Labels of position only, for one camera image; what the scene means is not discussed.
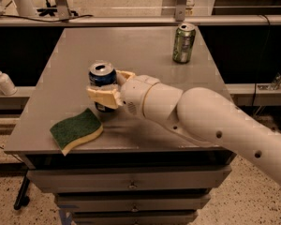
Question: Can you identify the grey top drawer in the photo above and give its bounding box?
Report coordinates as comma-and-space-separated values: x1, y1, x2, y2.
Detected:
27, 165, 231, 193

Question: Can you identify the grey metal post left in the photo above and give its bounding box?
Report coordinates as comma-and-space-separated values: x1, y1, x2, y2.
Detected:
55, 0, 71, 20

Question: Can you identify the blue pepsi can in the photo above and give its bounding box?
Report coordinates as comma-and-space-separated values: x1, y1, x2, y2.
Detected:
88, 61, 118, 113

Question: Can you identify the green soda can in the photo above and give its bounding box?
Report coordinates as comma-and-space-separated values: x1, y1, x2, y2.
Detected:
172, 23, 196, 64

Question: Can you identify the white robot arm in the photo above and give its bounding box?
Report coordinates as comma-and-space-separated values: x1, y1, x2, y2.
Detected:
87, 68, 281, 186

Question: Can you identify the green and yellow sponge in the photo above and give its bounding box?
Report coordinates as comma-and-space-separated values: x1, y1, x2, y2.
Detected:
50, 109, 103, 156

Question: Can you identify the grey metal post right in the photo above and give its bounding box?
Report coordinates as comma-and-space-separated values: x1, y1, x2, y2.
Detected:
175, 0, 187, 22

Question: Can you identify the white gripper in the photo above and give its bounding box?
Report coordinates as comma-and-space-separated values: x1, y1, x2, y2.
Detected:
86, 70, 160, 118

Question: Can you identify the black caster leg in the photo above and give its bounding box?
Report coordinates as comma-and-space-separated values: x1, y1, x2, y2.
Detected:
13, 176, 30, 210

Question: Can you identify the grey bottom drawer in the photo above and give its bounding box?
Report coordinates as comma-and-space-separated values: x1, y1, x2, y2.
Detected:
73, 210, 198, 225

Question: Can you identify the grey middle drawer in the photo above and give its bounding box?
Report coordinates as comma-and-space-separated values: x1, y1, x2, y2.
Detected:
56, 192, 211, 212

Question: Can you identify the grey metal post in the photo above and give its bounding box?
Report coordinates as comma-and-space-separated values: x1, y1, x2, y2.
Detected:
55, 0, 71, 20
175, 0, 187, 22

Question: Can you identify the grey drawer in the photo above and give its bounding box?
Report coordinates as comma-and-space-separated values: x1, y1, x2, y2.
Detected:
27, 165, 231, 193
56, 192, 211, 212
73, 210, 198, 225

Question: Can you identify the black cable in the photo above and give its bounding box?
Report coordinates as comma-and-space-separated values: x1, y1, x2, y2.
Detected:
2, 13, 95, 23

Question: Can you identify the white pump bottle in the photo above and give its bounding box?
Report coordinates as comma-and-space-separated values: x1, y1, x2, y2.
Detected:
0, 70, 17, 96

